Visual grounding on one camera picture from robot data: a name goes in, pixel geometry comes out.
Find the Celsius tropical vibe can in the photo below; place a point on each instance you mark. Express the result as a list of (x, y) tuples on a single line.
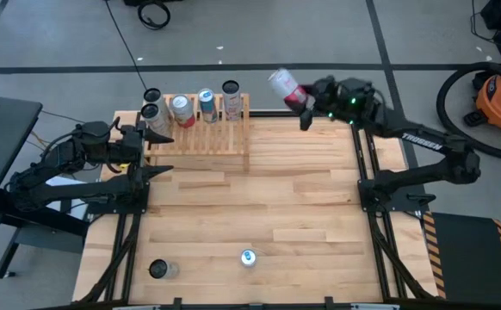
[(152, 95)]

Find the wooden slatted shelf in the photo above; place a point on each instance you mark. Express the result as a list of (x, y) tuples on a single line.
[(216, 142)]

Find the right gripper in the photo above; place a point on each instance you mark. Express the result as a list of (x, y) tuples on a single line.
[(345, 101)]

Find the blue silver Red Bull can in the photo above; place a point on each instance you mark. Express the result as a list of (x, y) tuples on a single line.
[(248, 257), (206, 95)]

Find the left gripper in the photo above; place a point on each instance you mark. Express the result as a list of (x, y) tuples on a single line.
[(130, 146)]

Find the Spindrift raspberry lime can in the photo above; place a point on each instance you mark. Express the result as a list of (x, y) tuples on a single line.
[(180, 102), (282, 84)]

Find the black-lidded white yellow can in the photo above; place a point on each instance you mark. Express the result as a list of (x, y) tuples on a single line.
[(150, 111)]

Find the black hazard-striped mat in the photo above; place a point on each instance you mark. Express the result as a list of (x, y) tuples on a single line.
[(465, 258)]

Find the dark grey desk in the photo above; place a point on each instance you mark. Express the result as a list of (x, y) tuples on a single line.
[(1, 150)]

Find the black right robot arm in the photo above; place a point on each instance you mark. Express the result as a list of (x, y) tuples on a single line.
[(427, 142)]

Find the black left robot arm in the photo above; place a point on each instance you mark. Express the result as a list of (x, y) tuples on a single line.
[(61, 189)]

